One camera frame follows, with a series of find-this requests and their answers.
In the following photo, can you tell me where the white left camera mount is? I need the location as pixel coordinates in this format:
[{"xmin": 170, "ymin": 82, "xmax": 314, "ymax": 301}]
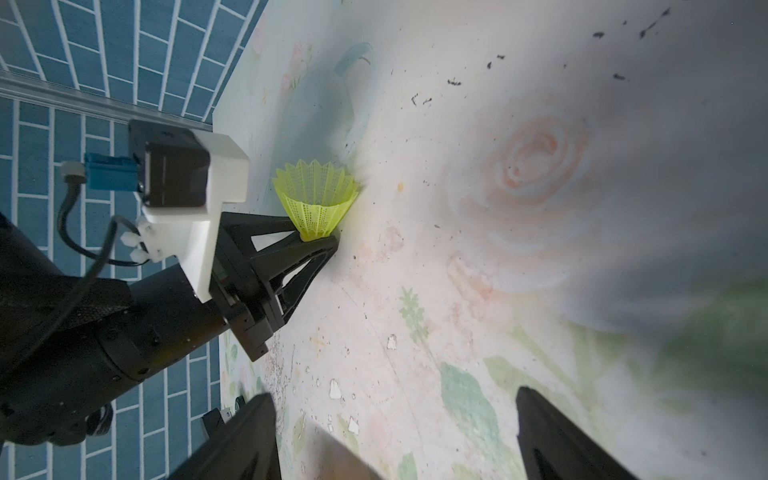
[{"xmin": 84, "ymin": 120, "xmax": 250, "ymax": 302}]

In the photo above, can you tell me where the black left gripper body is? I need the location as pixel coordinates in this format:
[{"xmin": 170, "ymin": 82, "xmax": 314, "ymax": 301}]
[{"xmin": 209, "ymin": 236, "xmax": 285, "ymax": 362}]

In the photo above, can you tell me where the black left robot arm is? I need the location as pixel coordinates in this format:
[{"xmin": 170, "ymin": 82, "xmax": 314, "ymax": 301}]
[{"xmin": 1, "ymin": 213, "xmax": 338, "ymax": 446}]

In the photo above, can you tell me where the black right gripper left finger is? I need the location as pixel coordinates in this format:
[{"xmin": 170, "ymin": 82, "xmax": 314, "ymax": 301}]
[{"xmin": 170, "ymin": 393, "xmax": 282, "ymax": 480}]

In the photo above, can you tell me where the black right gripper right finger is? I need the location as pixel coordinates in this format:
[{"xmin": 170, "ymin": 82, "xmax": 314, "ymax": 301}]
[{"xmin": 516, "ymin": 386, "xmax": 636, "ymax": 480}]

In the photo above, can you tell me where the yellow-green shuttlecock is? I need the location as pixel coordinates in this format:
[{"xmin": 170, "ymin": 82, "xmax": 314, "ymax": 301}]
[{"xmin": 272, "ymin": 160, "xmax": 360, "ymax": 242}]

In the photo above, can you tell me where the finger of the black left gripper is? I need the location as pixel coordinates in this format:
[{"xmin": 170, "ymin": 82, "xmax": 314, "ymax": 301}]
[
  {"xmin": 218, "ymin": 212, "xmax": 300, "ymax": 264},
  {"xmin": 251, "ymin": 232, "xmax": 339, "ymax": 324}
]

